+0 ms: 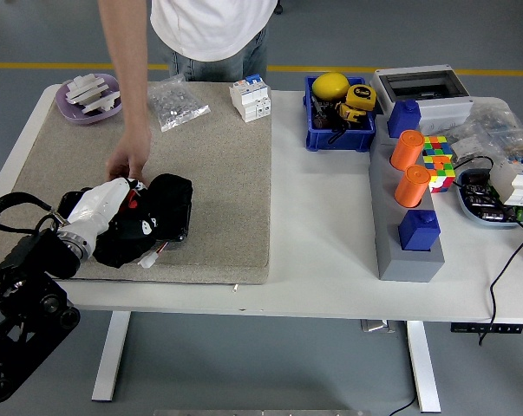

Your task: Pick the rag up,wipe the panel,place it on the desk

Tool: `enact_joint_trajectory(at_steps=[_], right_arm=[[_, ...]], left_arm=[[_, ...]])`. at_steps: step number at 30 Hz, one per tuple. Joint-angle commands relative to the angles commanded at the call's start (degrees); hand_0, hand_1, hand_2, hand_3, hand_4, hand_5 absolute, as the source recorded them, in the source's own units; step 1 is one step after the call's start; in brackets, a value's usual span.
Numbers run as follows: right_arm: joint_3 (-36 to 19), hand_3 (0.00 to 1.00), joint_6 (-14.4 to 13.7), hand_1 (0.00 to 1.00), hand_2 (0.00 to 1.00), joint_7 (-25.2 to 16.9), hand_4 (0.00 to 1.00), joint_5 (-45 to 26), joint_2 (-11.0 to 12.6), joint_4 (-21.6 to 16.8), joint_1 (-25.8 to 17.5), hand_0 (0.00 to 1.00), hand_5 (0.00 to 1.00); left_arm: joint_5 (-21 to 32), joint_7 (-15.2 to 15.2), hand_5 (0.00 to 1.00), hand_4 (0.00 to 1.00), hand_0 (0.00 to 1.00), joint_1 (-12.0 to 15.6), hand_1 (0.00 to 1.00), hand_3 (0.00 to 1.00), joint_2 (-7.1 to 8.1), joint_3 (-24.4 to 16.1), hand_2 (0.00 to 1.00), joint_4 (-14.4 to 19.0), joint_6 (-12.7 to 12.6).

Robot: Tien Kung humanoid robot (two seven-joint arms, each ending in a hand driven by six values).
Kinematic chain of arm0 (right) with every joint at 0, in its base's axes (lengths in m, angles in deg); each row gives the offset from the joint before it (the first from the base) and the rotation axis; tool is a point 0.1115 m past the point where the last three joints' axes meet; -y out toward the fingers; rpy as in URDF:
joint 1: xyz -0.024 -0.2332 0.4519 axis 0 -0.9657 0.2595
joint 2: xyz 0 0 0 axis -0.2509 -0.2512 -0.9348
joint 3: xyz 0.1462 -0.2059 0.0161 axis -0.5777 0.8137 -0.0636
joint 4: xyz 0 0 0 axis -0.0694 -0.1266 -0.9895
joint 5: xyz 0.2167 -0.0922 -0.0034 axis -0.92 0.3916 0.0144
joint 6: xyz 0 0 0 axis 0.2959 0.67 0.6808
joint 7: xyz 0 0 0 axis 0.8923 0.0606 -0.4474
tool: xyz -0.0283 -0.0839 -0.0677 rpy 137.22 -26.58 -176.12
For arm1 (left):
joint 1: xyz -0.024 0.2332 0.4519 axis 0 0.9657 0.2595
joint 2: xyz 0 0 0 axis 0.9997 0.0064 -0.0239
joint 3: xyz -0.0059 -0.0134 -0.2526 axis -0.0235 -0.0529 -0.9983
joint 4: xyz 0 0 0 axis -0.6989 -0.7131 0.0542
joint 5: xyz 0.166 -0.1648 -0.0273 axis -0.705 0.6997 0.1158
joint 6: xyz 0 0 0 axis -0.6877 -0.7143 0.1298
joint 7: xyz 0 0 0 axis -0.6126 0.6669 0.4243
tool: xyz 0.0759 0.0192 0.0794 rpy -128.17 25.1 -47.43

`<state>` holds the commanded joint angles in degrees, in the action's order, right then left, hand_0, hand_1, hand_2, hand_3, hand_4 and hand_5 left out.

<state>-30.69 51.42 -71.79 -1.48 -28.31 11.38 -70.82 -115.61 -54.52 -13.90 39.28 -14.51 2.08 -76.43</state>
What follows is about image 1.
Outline person's right hand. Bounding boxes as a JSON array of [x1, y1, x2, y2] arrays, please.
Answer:
[[105, 127, 153, 183]]

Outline black printed rag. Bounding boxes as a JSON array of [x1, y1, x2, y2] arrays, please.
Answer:
[[92, 172, 193, 269]]

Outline black glossy panel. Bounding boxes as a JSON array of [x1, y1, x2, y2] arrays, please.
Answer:
[[57, 186, 192, 244]]

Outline black table control panel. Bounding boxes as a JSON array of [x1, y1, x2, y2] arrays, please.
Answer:
[[450, 322, 523, 335]]

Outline clear bag of screws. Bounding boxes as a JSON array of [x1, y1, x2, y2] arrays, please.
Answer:
[[147, 73, 211, 133]]

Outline purple shallow bowl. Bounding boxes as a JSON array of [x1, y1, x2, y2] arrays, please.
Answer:
[[55, 72, 123, 126]]

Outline stacked white plastic strips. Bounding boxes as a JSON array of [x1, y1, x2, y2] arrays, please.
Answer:
[[65, 74, 110, 104]]

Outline grey-brown mat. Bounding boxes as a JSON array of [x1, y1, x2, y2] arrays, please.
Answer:
[[0, 79, 273, 286]]

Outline white circuit breaker blue switches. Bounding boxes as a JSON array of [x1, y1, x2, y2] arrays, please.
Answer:
[[228, 73, 273, 124], [489, 156, 523, 207]]

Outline person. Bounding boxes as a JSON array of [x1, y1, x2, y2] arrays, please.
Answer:
[[150, 0, 279, 83]]

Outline dark brown tool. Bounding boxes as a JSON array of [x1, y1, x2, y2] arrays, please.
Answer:
[[310, 94, 343, 131]]

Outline white table leg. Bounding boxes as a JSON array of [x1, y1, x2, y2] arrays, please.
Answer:
[[406, 320, 442, 413], [90, 310, 132, 402]]

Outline yellow lemon-shaped ball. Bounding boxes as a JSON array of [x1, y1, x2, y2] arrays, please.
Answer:
[[311, 71, 351, 101]]

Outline blue plastic bin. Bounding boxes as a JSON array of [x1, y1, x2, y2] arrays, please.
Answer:
[[304, 75, 376, 153]]

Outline yellow and black tool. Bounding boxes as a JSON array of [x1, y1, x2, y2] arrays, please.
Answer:
[[334, 101, 368, 127]]

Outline yellow tape measure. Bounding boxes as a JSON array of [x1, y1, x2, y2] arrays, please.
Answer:
[[344, 84, 377, 109]]

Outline blue block with knob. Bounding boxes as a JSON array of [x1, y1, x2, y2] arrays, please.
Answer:
[[397, 209, 441, 252], [386, 98, 422, 139]]

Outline orange cylinder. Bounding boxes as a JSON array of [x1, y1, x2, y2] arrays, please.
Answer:
[[389, 128, 426, 171], [394, 164, 432, 208]]

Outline grey slotted base block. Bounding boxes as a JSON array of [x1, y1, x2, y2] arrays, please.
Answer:
[[368, 127, 446, 283]]

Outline silver plate under table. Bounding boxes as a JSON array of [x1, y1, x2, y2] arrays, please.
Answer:
[[359, 319, 396, 334]]

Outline multicoloured puzzle cube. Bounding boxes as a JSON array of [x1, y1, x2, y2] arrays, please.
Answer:
[[422, 135, 457, 194]]

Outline white electrical distribution box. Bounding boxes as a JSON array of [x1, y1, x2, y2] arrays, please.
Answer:
[[369, 64, 475, 131]]

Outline small bag with white part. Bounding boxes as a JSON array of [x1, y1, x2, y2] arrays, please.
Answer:
[[449, 136, 487, 164]]

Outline light blue bowl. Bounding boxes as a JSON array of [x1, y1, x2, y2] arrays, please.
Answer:
[[454, 167, 523, 230]]

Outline large clear bag of parts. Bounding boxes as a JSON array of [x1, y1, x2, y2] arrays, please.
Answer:
[[421, 97, 523, 174]]

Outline white plastic bracket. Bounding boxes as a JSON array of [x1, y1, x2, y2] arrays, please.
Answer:
[[81, 90, 121, 116]]

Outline white connector with coloured wires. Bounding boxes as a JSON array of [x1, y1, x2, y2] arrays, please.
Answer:
[[137, 241, 172, 270]]

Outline black floor cable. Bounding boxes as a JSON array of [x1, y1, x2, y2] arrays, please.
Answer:
[[389, 394, 420, 416]]

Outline black power cable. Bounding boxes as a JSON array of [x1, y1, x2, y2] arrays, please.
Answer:
[[454, 155, 523, 347]]

